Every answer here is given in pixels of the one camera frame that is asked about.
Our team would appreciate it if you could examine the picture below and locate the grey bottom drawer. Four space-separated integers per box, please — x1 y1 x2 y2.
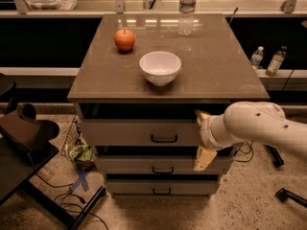
106 180 219 196

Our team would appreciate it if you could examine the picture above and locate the black caster leg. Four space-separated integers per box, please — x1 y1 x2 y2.
275 188 307 208

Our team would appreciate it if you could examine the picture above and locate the clear water bottle on cabinet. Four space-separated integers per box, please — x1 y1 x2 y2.
178 0 196 36

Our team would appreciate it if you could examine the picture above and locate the wire basket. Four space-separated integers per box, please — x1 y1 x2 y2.
60 115 82 156

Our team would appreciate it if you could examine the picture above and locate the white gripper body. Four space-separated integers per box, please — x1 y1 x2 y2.
200 115 239 150

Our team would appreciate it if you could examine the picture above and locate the grey drawer cabinet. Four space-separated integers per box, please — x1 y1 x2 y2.
68 13 268 196

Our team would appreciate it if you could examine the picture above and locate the small water bottle on ledge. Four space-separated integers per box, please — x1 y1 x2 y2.
249 46 264 69

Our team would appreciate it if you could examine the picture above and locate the white bowl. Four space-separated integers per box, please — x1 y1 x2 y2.
139 51 181 86

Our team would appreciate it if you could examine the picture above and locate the yellowish bottle on ledge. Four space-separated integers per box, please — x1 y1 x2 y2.
265 46 288 77

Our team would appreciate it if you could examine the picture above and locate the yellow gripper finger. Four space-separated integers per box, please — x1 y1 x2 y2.
194 146 217 172
195 109 211 126

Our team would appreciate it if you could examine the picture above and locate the green snack bag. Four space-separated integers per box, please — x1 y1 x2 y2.
64 144 94 171

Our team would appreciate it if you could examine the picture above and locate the grey top drawer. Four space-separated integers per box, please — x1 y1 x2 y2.
80 119 200 147

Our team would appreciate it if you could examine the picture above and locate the grey middle drawer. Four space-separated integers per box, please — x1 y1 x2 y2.
94 155 232 175

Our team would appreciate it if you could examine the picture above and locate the black cable behind cabinet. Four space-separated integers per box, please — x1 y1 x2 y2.
233 141 255 164

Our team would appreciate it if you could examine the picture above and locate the blue tape cross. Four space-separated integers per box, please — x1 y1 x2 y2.
68 170 89 193

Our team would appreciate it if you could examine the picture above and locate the black stand leg right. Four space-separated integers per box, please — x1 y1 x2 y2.
267 146 284 168

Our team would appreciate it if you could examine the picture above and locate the black desk left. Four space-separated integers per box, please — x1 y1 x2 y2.
0 137 106 230

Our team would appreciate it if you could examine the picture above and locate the red apple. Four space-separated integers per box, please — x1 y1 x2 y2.
113 29 135 52

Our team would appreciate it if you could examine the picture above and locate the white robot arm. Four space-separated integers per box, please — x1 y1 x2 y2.
194 102 307 172

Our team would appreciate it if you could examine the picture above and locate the grey drawer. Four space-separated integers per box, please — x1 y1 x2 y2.
80 119 200 147
94 155 232 175
106 180 219 196

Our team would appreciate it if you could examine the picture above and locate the black floor cable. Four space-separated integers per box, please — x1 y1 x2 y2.
34 172 109 230

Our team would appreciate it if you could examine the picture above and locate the dark brown chair part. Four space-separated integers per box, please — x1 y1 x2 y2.
0 103 59 163

